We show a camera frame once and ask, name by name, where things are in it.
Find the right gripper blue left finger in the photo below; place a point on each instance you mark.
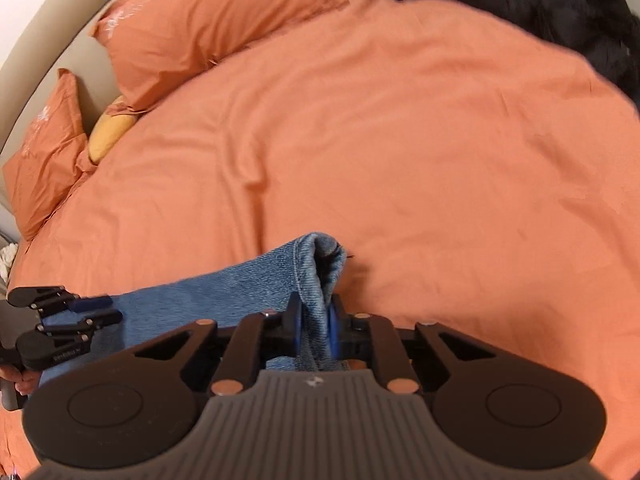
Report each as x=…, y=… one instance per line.
x=292, y=325

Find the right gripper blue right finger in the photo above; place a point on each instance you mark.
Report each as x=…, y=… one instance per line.
x=338, y=328

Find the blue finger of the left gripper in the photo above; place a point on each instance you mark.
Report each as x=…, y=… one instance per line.
x=82, y=330
x=47, y=301

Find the blue denim jeans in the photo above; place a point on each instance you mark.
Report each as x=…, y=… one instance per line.
x=310, y=266

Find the black clothing pile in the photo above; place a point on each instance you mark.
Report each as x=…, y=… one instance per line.
x=604, y=32

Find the person's left hand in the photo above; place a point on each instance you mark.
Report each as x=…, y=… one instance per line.
x=25, y=383

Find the white crumpled cloth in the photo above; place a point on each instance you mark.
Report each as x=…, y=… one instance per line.
x=8, y=254

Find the orange pillow near window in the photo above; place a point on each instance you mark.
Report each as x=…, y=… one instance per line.
x=52, y=159

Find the yellow small cushion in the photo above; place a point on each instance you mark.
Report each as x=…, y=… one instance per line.
x=114, y=122

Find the orange bed sheet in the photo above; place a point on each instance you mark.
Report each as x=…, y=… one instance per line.
x=475, y=175

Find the beige upholstered headboard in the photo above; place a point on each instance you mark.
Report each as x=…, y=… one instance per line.
x=57, y=37

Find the orange pillow far side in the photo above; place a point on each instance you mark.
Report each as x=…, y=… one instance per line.
x=155, y=46

